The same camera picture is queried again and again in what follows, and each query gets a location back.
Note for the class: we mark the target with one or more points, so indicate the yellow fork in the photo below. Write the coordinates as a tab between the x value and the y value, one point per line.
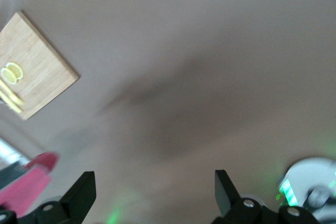
14	99

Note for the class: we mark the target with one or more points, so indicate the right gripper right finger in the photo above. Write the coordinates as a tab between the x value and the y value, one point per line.
227	197

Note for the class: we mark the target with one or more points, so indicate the bamboo cutting board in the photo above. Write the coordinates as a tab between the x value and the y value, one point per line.
39	51

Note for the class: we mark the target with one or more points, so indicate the yellow knife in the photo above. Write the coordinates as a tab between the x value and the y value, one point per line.
10	106

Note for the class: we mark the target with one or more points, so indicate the red and grey cloth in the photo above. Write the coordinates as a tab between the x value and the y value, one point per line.
29	184

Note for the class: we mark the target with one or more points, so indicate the lemon slice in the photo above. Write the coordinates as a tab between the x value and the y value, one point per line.
17	68
8	75

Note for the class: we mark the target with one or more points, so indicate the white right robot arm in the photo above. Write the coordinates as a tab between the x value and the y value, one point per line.
307	179

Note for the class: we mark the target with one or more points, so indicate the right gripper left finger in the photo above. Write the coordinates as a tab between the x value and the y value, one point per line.
78	197

